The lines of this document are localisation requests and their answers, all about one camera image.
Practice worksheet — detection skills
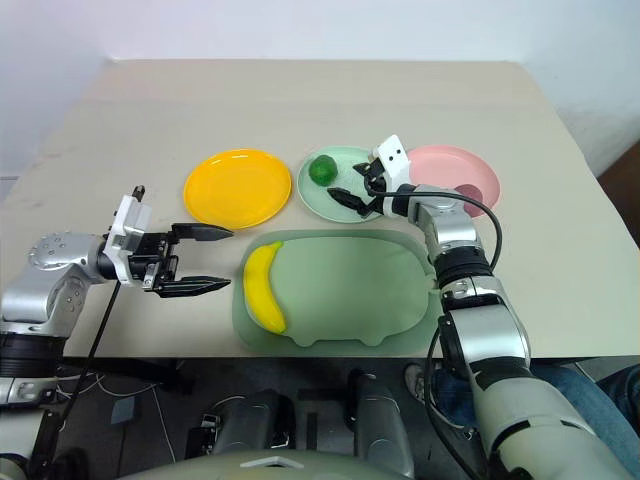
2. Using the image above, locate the light green plastic plate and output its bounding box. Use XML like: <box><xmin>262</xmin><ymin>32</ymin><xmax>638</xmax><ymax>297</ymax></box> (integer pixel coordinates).
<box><xmin>297</xmin><ymin>145</ymin><xmax>401</xmax><ymax>224</ymax></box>

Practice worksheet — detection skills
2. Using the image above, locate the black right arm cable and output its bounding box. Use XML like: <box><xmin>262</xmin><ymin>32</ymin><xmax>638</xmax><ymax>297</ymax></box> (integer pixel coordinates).
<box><xmin>399</xmin><ymin>183</ymin><xmax>503</xmax><ymax>480</ymax></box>

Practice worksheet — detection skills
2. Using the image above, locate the yellow plastic plate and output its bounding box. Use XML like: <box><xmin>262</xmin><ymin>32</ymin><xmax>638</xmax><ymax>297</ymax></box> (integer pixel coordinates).
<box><xmin>183</xmin><ymin>148</ymin><xmax>293</xmax><ymax>231</ymax></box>

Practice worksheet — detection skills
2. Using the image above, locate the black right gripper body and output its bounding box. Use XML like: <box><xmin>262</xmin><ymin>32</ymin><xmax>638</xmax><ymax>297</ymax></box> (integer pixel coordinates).
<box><xmin>359</xmin><ymin>154</ymin><xmax>389</xmax><ymax>220</ymax></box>

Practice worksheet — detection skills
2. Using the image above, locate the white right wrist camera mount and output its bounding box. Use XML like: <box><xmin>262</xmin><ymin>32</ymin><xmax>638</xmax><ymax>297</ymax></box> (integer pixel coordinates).
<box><xmin>370</xmin><ymin>133</ymin><xmax>412</xmax><ymax>219</ymax></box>

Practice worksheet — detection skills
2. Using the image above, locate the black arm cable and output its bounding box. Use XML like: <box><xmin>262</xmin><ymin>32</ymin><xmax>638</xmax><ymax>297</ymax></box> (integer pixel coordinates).
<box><xmin>399</xmin><ymin>183</ymin><xmax>503</xmax><ymax>480</ymax></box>
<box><xmin>27</xmin><ymin>279</ymin><xmax>121</xmax><ymax>480</ymax></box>

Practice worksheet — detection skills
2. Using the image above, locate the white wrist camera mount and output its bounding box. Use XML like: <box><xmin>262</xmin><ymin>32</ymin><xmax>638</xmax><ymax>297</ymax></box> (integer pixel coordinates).
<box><xmin>103</xmin><ymin>184</ymin><xmax>154</xmax><ymax>289</ymax></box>
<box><xmin>370</xmin><ymin>133</ymin><xmax>412</xmax><ymax>219</ymax></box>

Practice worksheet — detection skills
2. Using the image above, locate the dark grey rounded robot leg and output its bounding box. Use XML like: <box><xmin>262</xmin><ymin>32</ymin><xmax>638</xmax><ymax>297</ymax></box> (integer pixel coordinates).
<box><xmin>348</xmin><ymin>368</ymin><xmax>417</xmax><ymax>477</ymax></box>
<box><xmin>187</xmin><ymin>388</ymin><xmax>297</xmax><ymax>457</ymax></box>

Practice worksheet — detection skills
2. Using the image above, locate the green round lime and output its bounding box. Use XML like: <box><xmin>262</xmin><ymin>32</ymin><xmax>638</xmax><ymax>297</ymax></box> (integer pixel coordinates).
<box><xmin>307</xmin><ymin>154</ymin><xmax>339</xmax><ymax>187</ymax></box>

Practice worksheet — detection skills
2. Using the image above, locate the light green pig-shaped tray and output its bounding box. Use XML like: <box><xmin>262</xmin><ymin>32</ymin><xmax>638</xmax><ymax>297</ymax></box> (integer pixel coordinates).
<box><xmin>230</xmin><ymin>228</ymin><xmax>444</xmax><ymax>356</ymax></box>

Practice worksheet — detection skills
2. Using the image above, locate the white floor cable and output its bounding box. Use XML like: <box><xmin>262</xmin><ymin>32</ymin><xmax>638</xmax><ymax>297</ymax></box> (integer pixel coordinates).
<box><xmin>58</xmin><ymin>372</ymin><xmax>177</xmax><ymax>464</ymax></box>

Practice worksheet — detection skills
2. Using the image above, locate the pink plastic plate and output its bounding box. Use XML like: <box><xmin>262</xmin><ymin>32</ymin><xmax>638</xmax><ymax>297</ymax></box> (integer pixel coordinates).
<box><xmin>403</xmin><ymin>144</ymin><xmax>502</xmax><ymax>219</ymax></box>

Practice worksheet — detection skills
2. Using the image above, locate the person's leg in blue jeans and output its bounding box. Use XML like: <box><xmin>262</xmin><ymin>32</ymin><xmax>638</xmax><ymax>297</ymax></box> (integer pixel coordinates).
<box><xmin>430</xmin><ymin>363</ymin><xmax>640</xmax><ymax>454</ymax></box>

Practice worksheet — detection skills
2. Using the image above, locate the yellow banana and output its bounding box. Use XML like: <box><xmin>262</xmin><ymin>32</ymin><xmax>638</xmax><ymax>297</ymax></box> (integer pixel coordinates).
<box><xmin>242</xmin><ymin>240</ymin><xmax>288</xmax><ymax>335</ymax></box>

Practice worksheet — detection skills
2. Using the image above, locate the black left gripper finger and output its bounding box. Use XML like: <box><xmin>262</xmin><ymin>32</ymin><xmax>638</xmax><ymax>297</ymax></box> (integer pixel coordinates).
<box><xmin>169</xmin><ymin>223</ymin><xmax>236</xmax><ymax>245</ymax></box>
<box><xmin>158</xmin><ymin>275</ymin><xmax>233</xmax><ymax>300</ymax></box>

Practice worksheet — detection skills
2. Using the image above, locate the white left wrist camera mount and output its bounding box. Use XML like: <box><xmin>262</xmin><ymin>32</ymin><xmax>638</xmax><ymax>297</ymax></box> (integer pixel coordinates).
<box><xmin>103</xmin><ymin>184</ymin><xmax>154</xmax><ymax>289</ymax></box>

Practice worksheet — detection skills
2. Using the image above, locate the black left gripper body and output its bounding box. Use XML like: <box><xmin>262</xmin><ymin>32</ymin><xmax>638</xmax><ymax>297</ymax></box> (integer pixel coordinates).
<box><xmin>127</xmin><ymin>227</ymin><xmax>182</xmax><ymax>294</ymax></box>

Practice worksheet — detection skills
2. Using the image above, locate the pale grey robot torso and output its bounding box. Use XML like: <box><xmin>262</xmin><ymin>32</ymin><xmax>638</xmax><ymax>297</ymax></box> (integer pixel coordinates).
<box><xmin>115</xmin><ymin>451</ymin><xmax>417</xmax><ymax>480</ymax></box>

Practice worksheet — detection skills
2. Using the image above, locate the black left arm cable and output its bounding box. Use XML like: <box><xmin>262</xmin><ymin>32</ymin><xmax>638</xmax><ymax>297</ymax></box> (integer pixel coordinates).
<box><xmin>27</xmin><ymin>279</ymin><xmax>121</xmax><ymax>480</ymax></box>

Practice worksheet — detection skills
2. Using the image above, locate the grey sneaker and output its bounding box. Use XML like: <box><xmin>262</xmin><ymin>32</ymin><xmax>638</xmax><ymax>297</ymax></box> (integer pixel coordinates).
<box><xmin>403</xmin><ymin>362</ymin><xmax>432</xmax><ymax>407</ymax></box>

